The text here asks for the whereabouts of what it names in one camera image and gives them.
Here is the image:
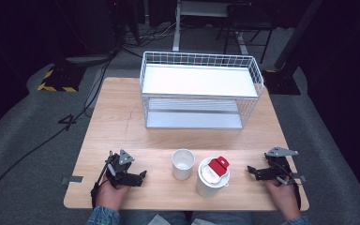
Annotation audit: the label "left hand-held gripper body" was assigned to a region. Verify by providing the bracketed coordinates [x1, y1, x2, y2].
[104, 148, 139, 189]

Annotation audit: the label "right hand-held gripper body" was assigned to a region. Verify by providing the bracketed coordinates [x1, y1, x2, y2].
[263, 146, 299, 186]

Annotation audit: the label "white cup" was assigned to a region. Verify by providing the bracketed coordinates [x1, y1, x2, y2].
[172, 148, 197, 181]

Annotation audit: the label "white jar with red lid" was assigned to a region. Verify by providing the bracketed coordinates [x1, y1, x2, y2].
[195, 156, 232, 199]

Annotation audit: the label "white wire rack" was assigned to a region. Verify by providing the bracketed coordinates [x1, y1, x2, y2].
[139, 51, 265, 130]

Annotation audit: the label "person's right hand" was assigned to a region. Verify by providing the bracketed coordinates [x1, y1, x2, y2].
[264, 177, 303, 221]

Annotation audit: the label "person's left hand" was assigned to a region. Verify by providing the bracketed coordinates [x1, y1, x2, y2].
[95, 174, 131, 212]

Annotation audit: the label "grey tape strip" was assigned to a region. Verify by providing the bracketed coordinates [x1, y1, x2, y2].
[60, 175, 84, 185]
[292, 172, 308, 185]

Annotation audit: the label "white paper sheet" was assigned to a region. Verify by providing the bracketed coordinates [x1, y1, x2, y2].
[147, 213, 171, 225]

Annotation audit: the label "person's legs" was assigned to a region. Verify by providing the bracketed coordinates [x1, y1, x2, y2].
[117, 210, 256, 225]

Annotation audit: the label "black chair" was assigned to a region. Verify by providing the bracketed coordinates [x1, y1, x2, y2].
[215, 2, 278, 65]

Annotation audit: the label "white desk with leg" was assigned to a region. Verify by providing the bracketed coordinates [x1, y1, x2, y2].
[172, 0, 233, 53]

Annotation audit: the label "left hand-held gripper cable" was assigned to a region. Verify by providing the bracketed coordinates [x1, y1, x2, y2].
[90, 151, 114, 210]

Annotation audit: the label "hand-held gripper cable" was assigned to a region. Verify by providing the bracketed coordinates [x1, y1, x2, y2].
[90, 151, 114, 210]
[275, 162, 304, 211]

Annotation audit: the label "right hand-held gripper cable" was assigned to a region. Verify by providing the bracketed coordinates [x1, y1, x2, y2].
[275, 162, 304, 211]

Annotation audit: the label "black stand with base plate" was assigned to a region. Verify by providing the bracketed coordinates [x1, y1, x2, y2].
[262, 0, 325, 96]

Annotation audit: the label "long black floor cable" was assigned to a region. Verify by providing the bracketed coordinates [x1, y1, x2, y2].
[0, 52, 116, 223]

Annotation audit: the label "yellow black striped base plate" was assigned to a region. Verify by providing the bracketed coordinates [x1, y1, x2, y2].
[37, 63, 88, 94]

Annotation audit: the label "bundle of floor cables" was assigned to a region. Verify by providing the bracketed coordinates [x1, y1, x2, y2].
[117, 20, 189, 50]

